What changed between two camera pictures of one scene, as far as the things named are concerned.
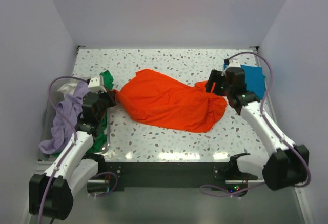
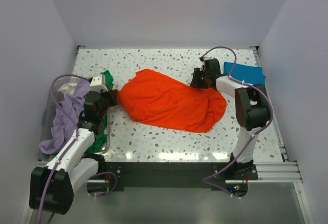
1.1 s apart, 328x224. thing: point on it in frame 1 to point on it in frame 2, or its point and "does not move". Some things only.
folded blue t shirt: (254, 79) does not move
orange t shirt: (166, 98) does not move
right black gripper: (216, 76) to (195, 82)
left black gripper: (110, 95) does not move
